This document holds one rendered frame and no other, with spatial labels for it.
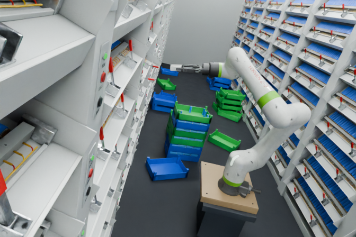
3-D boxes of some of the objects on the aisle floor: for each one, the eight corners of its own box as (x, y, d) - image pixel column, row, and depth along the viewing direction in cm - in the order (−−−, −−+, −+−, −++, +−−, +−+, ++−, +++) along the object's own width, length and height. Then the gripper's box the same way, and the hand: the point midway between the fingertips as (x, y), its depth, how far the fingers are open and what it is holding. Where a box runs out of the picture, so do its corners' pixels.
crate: (177, 162, 229) (179, 155, 226) (186, 177, 213) (189, 170, 210) (145, 164, 216) (147, 156, 213) (152, 181, 199) (154, 172, 196)
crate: (239, 146, 282) (241, 140, 279) (232, 153, 266) (234, 146, 263) (214, 134, 295) (216, 128, 292) (206, 140, 278) (208, 134, 275)
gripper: (208, 79, 155) (169, 76, 155) (206, 72, 169) (170, 70, 169) (210, 66, 152) (169, 64, 152) (207, 60, 166) (170, 58, 166)
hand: (175, 67), depth 161 cm, fingers open, 3 cm apart
